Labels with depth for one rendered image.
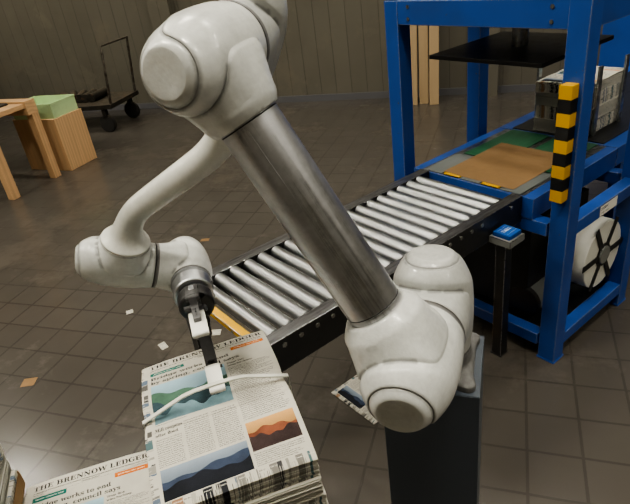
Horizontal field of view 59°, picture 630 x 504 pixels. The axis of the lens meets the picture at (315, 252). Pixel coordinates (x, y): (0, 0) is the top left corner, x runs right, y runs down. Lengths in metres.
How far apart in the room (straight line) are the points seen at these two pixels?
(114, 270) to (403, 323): 0.63
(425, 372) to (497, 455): 1.53
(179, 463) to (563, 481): 1.63
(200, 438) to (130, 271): 0.39
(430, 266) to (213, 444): 0.51
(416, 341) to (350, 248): 0.18
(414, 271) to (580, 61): 1.33
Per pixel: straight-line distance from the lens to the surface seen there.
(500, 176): 2.66
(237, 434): 1.07
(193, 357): 1.29
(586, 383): 2.77
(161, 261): 1.26
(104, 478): 1.45
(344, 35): 7.21
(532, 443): 2.48
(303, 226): 0.86
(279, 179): 0.84
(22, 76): 9.87
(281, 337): 1.71
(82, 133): 6.67
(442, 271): 1.07
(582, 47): 2.22
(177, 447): 1.09
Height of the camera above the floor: 1.83
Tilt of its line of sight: 29 degrees down
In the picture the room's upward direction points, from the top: 8 degrees counter-clockwise
